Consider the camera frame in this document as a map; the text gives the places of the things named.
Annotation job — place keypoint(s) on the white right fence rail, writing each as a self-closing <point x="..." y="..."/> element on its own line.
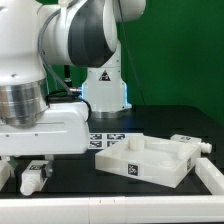
<point x="211" y="177"/>

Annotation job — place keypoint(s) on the white left fence block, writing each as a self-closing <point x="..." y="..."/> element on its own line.
<point x="6" y="171"/>

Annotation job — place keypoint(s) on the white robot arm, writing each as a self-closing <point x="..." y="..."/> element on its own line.
<point x="35" y="37"/>

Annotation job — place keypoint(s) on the marker sheet with tags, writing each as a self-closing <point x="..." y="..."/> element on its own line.
<point x="104" y="140"/>

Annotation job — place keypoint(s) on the black camera stand pole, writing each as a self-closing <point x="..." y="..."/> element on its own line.
<point x="68" y="80"/>

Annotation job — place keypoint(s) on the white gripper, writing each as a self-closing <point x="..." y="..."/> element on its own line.
<point x="61" y="129"/>

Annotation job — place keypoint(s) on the white front fence rail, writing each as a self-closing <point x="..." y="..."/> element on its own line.
<point x="113" y="210"/>

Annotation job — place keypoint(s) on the white square tabletop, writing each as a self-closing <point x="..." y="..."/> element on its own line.
<point x="160" y="161"/>

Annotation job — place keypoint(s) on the white fence rail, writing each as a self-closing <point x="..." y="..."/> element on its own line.
<point x="113" y="210"/>
<point x="211" y="177"/>

